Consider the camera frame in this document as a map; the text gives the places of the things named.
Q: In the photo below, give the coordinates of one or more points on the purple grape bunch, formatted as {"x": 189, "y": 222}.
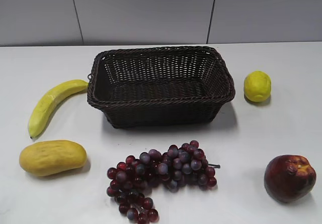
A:
{"x": 175, "y": 168}

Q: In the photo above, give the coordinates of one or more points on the dark woven wicker basket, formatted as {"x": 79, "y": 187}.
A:
{"x": 159, "y": 86}

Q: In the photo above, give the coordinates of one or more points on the yellow lemon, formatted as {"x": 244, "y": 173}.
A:
{"x": 257, "y": 86}

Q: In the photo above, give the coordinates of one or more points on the yellow banana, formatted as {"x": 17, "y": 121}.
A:
{"x": 49, "y": 102}

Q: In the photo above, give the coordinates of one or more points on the yellow mango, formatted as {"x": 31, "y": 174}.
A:
{"x": 51, "y": 157}

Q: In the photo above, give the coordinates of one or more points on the dark red apple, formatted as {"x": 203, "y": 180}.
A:
{"x": 288, "y": 178}

